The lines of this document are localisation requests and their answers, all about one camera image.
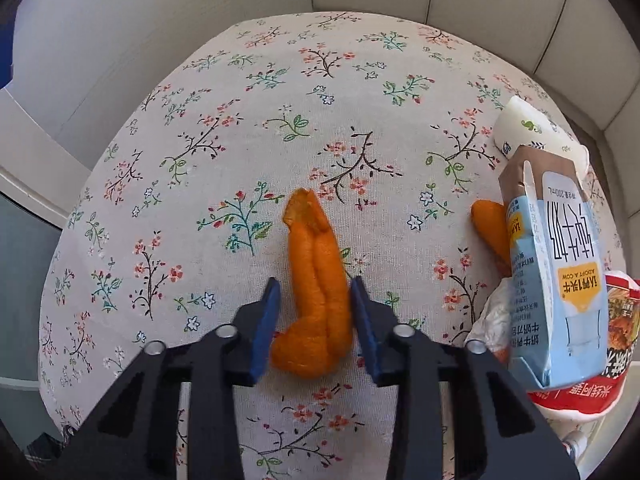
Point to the white door frame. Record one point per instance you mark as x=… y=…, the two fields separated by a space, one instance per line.
x=35 y=150

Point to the white printed paper cup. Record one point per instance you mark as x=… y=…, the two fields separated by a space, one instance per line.
x=525 y=125

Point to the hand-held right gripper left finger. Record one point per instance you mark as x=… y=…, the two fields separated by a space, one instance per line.
x=262 y=330

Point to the red snack bag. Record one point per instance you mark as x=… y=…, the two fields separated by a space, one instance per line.
x=620 y=320

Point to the light blue milk carton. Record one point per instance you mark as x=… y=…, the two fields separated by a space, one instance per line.
x=555 y=260

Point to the crumpled white tissue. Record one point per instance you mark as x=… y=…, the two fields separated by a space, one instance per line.
x=492 y=320

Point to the small orange peel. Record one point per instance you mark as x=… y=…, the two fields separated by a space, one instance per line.
x=487 y=222

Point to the floral tablecloth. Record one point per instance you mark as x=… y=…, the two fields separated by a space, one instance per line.
x=250 y=135

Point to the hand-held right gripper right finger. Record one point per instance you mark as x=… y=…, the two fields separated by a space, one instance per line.
x=365 y=330

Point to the clear plastic bottle white cap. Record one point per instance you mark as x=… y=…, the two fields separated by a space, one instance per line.
x=576 y=444

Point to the long curled orange peel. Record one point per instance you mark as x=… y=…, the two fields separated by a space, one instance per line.
x=320 y=270

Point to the dark plaid cloth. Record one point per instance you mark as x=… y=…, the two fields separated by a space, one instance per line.
x=42 y=452

